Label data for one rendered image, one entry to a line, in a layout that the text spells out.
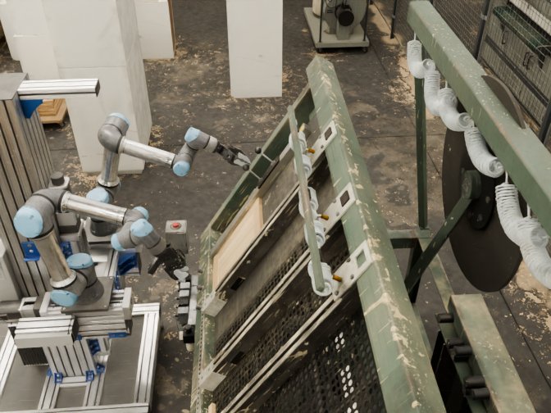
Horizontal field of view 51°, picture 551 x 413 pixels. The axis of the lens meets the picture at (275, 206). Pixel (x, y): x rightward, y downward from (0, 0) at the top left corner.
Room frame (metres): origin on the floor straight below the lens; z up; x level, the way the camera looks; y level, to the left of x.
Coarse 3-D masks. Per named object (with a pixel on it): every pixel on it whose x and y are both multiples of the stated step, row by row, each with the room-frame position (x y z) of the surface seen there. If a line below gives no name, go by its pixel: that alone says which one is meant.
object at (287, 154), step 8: (304, 128) 2.43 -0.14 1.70; (288, 144) 2.47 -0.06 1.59; (288, 152) 2.43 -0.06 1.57; (280, 160) 2.43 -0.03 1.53; (288, 160) 2.43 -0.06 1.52; (280, 168) 2.43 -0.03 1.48; (272, 176) 2.42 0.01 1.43; (264, 184) 2.42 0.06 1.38; (256, 192) 2.43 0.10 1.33; (264, 192) 2.42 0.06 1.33; (248, 200) 2.44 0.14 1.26; (248, 208) 2.42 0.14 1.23; (240, 216) 2.41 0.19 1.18; (232, 224) 2.43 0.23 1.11; (224, 232) 2.45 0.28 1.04; (224, 240) 2.41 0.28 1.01; (216, 248) 2.41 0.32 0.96
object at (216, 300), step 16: (320, 144) 2.03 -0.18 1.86; (320, 160) 2.01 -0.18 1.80; (320, 176) 2.00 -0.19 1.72; (288, 208) 1.99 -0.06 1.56; (272, 224) 1.99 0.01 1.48; (288, 224) 1.99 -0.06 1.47; (256, 240) 2.02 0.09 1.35; (272, 240) 1.99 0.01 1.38; (240, 256) 2.03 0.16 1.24; (256, 256) 1.99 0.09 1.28; (240, 272) 1.98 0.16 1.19; (224, 288) 1.98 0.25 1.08; (208, 304) 1.97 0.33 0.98; (224, 304) 1.98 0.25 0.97
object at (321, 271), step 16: (288, 112) 2.13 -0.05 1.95; (304, 144) 2.04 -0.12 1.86; (304, 160) 1.85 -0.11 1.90; (304, 176) 1.66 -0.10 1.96; (304, 192) 1.56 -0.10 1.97; (304, 208) 1.49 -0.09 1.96; (320, 224) 1.49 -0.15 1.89; (320, 240) 1.42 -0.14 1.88; (320, 272) 1.19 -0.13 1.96; (320, 288) 1.13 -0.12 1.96
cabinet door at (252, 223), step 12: (252, 216) 2.34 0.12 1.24; (240, 228) 2.36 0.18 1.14; (252, 228) 2.25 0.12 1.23; (228, 240) 2.39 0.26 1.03; (240, 240) 2.27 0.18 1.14; (228, 252) 2.29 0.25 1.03; (240, 252) 2.18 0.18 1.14; (216, 264) 2.31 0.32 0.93; (228, 264) 2.20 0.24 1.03; (216, 276) 2.21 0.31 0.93
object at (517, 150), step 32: (416, 32) 2.59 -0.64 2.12; (448, 32) 2.37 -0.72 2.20; (448, 64) 2.12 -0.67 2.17; (416, 96) 2.72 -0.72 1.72; (480, 96) 1.80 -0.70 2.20; (416, 128) 2.73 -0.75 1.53; (480, 128) 1.72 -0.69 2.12; (512, 128) 1.58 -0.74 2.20; (512, 160) 1.46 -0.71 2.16; (544, 160) 1.40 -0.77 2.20; (544, 192) 1.26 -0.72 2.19; (448, 224) 1.75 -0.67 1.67; (544, 224) 1.21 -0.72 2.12
